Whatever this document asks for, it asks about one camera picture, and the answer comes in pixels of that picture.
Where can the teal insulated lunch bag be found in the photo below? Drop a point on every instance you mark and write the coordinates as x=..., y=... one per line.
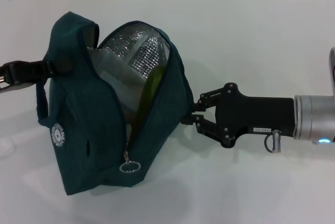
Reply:
x=86, y=129

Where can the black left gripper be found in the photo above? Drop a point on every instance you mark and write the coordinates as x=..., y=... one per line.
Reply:
x=4, y=88

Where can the green cucumber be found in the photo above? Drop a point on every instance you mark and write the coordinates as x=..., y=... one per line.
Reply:
x=151, y=90

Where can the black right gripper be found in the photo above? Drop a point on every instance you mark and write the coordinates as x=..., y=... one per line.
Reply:
x=256, y=114

